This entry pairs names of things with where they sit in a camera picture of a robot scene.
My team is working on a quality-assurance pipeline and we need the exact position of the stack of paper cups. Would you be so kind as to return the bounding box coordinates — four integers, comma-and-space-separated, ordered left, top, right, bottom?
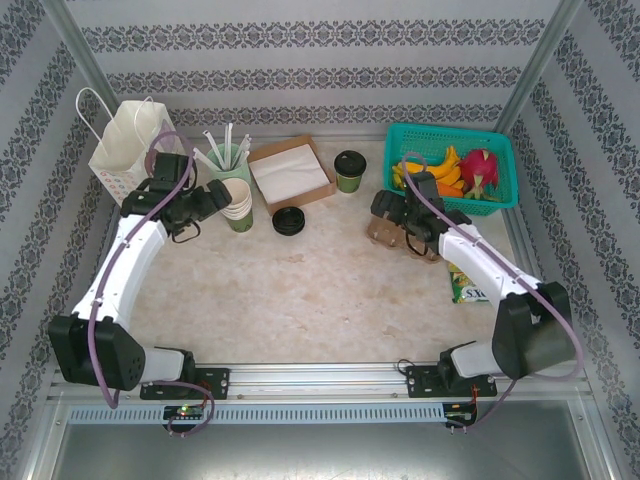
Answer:
219, 179, 255, 234

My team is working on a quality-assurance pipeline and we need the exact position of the brown pulp cup carrier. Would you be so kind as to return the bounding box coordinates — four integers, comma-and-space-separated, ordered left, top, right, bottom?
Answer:
366, 209, 444, 265

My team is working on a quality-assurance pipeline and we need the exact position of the green coffee cup black lid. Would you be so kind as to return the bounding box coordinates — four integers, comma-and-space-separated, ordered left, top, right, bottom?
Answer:
333, 150, 369, 195

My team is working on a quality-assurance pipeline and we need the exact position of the white printed paper bag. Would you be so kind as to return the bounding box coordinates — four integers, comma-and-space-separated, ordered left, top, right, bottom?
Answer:
75, 87, 194, 207

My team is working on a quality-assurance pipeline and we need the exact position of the green straw holder cup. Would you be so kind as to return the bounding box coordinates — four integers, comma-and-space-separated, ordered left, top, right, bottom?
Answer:
207, 143, 253, 189

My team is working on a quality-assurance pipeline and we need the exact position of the yellow banana bunch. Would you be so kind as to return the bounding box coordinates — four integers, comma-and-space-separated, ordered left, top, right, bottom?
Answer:
391, 144, 464, 191

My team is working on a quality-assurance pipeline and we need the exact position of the brown cardboard napkin box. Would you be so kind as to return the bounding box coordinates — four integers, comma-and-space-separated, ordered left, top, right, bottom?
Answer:
247, 134, 337, 216

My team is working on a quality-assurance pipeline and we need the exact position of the stack of black lids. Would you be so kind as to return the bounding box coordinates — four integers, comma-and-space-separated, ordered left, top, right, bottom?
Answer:
272, 206, 306, 236

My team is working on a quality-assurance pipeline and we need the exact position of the pink dragon fruit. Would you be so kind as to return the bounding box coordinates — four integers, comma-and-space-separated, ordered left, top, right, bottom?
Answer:
458, 148, 501, 201

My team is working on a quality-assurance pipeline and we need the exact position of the teal plastic basket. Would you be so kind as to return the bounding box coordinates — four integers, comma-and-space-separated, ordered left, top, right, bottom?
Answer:
383, 123, 520, 217

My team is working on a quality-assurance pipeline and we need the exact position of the green yellow candy bag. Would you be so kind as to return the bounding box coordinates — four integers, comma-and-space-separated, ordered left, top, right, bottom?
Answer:
447, 259, 494, 305

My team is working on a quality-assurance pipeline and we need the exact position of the small left circuit board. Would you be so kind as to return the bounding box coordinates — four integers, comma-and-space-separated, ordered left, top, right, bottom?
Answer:
163, 404, 206, 421

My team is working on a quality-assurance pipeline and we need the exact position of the small circuit board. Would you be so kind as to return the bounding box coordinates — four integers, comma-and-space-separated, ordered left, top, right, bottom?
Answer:
444, 403, 479, 426
163, 404, 206, 421

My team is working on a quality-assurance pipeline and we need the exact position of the small right circuit board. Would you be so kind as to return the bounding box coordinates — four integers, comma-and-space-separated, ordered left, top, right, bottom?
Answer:
444, 403, 479, 426

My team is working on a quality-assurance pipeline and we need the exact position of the grey metal panel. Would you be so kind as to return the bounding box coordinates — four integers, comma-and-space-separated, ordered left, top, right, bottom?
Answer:
29, 422, 616, 480

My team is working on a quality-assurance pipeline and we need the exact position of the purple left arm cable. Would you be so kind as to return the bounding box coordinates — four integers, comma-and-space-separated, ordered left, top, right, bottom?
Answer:
87, 130, 216, 439

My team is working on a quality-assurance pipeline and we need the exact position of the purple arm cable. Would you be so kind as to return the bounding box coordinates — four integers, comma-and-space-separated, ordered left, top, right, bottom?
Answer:
87, 130, 216, 439
401, 152, 584, 435

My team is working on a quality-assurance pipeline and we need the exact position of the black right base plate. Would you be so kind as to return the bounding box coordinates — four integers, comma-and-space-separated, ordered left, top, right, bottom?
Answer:
404, 364, 499, 400

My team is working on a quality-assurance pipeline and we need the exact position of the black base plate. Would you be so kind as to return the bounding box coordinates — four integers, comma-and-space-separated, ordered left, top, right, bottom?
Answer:
404, 364, 499, 400
139, 367, 231, 401

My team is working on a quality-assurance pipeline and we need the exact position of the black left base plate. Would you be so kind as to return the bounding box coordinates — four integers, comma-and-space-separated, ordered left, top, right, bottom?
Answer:
139, 367, 231, 401

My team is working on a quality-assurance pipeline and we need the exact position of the aluminium mounting rail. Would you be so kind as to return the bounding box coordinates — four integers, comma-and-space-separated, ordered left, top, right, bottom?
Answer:
47, 363, 594, 401

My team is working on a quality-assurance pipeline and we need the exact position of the aluminium frame post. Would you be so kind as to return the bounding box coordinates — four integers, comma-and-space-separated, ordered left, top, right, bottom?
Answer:
42, 0, 121, 101
497, 0, 586, 134

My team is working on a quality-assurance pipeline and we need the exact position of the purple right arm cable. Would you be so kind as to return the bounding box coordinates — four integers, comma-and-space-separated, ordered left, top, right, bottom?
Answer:
401, 152, 584, 435

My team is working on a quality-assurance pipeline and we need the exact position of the grey slotted cable duct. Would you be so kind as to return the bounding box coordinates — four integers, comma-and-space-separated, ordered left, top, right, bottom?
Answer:
67, 403, 446, 424

